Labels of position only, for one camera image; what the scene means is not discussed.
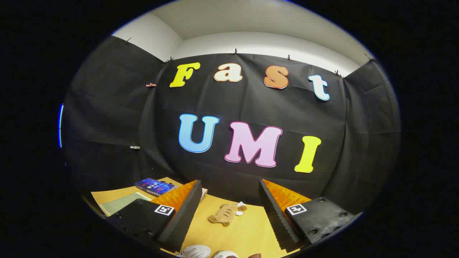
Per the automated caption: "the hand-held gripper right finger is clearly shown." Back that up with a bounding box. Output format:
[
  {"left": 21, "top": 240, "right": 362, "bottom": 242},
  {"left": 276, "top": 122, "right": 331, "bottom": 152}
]
[{"left": 259, "top": 179, "right": 363, "bottom": 252}]

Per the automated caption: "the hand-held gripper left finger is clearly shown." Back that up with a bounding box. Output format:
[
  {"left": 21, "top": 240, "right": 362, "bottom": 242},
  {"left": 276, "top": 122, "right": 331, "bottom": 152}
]
[{"left": 106, "top": 180, "right": 203, "bottom": 252}]

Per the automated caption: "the pale green storage box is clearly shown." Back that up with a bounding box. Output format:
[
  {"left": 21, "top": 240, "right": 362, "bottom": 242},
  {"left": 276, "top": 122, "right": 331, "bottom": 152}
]
[{"left": 100, "top": 192, "right": 153, "bottom": 216}]

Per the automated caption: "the dark blue book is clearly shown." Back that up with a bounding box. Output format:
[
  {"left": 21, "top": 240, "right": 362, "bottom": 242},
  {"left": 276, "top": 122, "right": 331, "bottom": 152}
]
[{"left": 135, "top": 178, "right": 175, "bottom": 196}]

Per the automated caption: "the brown bread plush toy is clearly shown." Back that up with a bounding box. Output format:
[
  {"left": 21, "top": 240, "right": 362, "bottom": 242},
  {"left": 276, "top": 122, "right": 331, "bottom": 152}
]
[{"left": 208, "top": 202, "right": 248, "bottom": 227}]

